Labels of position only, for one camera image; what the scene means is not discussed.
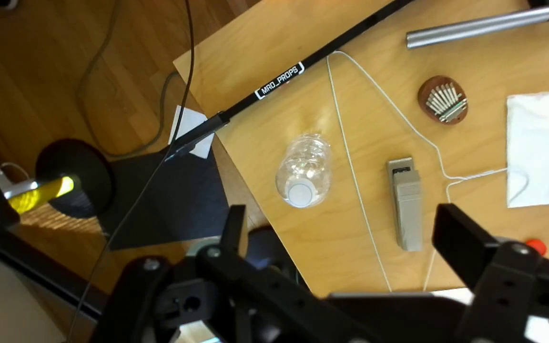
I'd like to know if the black round stand base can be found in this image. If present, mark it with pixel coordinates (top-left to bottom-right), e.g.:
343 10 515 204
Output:
34 137 116 219

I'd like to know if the thin white cable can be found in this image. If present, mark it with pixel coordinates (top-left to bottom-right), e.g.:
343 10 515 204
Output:
324 50 530 294

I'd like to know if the flat white napkin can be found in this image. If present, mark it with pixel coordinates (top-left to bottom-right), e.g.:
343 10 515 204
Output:
505 92 549 210

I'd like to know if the black spatula silver handle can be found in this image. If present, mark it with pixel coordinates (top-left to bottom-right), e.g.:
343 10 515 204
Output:
404 2 549 52

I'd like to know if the black floor cable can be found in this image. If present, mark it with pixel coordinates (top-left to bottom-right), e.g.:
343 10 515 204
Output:
63 0 196 320

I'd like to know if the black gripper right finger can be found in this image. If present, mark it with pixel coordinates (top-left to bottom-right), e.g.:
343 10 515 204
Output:
431 202 501 288

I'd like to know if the brown round kalimba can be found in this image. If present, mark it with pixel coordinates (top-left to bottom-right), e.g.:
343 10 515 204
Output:
415 74 471 126

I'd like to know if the long black tripod pole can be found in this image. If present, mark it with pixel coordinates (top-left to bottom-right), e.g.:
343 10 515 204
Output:
158 0 415 160

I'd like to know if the clear plastic bottle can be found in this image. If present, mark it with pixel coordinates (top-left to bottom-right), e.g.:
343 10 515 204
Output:
272 132 335 210

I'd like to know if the grey rectangular box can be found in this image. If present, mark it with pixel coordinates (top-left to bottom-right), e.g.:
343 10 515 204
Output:
385 156 427 253

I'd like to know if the orange bottle cap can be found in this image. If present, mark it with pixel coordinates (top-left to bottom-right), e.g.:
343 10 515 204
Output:
522 236 549 257

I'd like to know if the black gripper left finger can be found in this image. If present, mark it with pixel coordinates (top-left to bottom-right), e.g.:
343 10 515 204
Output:
219 202 250 259

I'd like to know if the yellow shiny cylinder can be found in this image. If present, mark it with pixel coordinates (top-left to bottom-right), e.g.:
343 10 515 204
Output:
6 175 76 215

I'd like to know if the white paper sheet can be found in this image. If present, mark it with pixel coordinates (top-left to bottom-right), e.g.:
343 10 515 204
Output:
168 103 215 160

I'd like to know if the black floor mat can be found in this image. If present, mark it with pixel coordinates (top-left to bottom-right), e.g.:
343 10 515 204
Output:
99 149 232 252

